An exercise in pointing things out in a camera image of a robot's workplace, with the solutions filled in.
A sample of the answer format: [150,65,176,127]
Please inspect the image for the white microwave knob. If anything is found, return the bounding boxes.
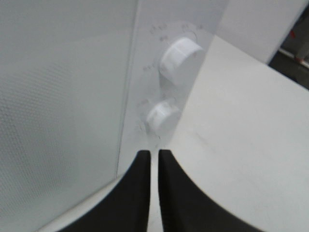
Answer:
[159,37,206,86]
[146,101,181,137]

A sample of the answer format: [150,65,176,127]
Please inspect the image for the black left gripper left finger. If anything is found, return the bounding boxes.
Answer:
[61,150,151,232]

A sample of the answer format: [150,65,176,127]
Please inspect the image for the white microwave door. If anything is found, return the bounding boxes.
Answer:
[0,0,137,232]

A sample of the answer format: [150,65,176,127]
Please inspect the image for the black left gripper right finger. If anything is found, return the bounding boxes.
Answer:
[158,150,259,232]

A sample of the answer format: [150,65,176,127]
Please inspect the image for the white microwave oven body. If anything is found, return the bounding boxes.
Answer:
[117,0,228,174]

